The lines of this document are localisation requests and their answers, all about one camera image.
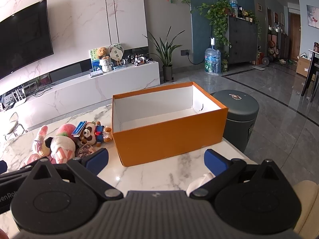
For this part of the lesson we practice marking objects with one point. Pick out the brown cardboard carton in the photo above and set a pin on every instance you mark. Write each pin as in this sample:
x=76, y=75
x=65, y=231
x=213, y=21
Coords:
x=303, y=66

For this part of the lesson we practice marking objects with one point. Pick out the pink peach plush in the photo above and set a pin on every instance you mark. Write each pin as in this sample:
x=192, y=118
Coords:
x=64, y=130

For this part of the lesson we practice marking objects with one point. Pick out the small brown bear plush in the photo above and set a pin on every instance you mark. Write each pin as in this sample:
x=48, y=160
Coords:
x=107, y=133

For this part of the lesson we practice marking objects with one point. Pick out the panda plush blue outfit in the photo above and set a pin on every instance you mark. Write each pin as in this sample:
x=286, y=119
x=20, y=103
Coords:
x=89, y=135

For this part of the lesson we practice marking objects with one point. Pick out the white and pink plush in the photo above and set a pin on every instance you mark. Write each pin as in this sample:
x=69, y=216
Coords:
x=62, y=148

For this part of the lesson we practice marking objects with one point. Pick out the hanging pothos plant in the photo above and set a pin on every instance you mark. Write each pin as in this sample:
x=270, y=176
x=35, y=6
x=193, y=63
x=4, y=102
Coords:
x=219, y=17

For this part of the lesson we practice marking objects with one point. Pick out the white woven pot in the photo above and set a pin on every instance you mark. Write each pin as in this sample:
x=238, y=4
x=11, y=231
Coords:
x=106, y=64

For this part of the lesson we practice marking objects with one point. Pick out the small water bottle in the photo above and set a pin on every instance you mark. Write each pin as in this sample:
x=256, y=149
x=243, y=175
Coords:
x=233, y=6

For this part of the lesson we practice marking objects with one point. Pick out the black flat television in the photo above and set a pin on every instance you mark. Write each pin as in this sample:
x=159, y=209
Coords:
x=22, y=44

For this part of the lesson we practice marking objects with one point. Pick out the pink rabbit plush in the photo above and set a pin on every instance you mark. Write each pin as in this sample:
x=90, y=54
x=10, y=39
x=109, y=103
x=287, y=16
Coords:
x=37, y=142

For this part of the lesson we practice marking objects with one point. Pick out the pack of water bottles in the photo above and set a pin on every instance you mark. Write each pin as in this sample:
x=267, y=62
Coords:
x=212, y=59

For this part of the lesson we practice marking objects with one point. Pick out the printed card pack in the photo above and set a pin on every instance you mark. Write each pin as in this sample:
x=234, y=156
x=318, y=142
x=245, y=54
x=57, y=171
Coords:
x=86, y=150

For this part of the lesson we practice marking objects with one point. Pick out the framed wall picture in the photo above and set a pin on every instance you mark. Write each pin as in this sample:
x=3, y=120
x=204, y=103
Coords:
x=313, y=16

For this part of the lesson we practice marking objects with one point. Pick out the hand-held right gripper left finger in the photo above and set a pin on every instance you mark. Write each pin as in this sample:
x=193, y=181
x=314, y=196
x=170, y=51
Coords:
x=97, y=158

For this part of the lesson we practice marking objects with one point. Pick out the dark display shelf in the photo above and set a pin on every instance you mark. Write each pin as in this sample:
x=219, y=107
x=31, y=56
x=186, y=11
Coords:
x=278, y=42

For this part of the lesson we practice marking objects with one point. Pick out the dark grey round bin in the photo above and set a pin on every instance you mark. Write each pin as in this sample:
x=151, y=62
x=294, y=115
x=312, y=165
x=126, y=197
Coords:
x=239, y=115

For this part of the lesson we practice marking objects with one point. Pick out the potted long-leaf plant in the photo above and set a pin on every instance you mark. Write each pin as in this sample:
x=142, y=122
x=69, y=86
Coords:
x=167, y=54

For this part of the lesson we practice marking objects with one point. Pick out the dark drawer cabinet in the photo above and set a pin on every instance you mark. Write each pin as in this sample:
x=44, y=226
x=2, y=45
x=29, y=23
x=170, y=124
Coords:
x=243, y=39

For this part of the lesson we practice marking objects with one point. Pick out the dark wooden table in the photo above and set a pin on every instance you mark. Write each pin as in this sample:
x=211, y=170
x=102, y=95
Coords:
x=312, y=62

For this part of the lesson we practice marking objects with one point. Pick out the grey flat tray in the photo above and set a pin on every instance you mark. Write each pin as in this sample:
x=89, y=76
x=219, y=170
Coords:
x=96, y=73

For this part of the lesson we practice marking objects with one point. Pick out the white router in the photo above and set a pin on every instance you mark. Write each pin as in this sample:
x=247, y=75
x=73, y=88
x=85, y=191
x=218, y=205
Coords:
x=19, y=97

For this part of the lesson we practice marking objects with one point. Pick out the small blue box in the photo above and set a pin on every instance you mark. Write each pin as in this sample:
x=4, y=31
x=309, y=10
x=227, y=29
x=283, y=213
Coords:
x=119, y=67

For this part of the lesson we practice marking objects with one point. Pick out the brown teddy bear plush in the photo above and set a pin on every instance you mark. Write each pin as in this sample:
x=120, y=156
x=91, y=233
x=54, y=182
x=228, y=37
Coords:
x=102, y=52

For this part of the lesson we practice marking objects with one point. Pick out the brown wooden door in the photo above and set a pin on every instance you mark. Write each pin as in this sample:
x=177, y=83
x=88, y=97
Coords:
x=295, y=34

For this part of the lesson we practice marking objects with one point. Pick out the blue card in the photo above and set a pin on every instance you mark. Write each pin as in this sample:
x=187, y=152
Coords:
x=79, y=128

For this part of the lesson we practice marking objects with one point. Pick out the black dumbbell weights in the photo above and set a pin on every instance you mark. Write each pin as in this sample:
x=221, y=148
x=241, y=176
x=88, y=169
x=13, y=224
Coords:
x=267, y=61

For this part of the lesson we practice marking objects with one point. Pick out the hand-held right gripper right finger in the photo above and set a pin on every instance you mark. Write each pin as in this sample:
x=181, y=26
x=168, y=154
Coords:
x=215, y=160

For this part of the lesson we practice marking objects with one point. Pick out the white floor scale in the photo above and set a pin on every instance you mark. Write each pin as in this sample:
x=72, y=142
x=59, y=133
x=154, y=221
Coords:
x=258, y=66

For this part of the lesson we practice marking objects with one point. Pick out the white marble television cabinet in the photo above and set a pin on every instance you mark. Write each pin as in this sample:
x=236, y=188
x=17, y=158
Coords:
x=74, y=92

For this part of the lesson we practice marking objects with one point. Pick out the cream chair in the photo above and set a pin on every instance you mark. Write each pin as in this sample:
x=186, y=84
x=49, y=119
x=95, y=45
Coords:
x=307, y=204

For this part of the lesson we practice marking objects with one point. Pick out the small green plant jar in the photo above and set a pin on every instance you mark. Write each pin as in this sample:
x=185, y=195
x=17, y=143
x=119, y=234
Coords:
x=224, y=66

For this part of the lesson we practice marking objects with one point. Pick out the round white decorative fan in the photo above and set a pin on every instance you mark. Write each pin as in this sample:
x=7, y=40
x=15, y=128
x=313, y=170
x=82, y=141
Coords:
x=116, y=51

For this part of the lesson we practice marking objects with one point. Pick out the chrome metal chair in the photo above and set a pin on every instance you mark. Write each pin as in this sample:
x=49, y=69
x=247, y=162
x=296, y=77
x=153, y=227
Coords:
x=12, y=127

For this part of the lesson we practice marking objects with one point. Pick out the dark wall outlet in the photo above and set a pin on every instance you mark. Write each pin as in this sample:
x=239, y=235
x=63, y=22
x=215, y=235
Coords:
x=185, y=52

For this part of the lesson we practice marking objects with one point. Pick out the white cloth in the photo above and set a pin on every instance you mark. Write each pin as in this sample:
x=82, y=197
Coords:
x=199, y=182

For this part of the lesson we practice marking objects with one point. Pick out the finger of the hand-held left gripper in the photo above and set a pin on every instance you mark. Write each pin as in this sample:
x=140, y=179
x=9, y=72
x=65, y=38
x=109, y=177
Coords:
x=2, y=166

